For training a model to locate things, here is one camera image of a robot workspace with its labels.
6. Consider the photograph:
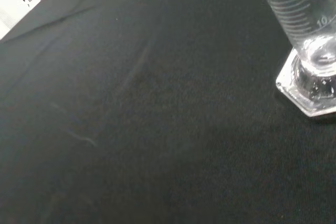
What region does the black bench cloth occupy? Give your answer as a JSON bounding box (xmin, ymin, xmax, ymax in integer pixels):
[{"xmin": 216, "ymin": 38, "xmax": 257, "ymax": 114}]
[{"xmin": 0, "ymin": 0, "xmax": 336, "ymax": 224}]

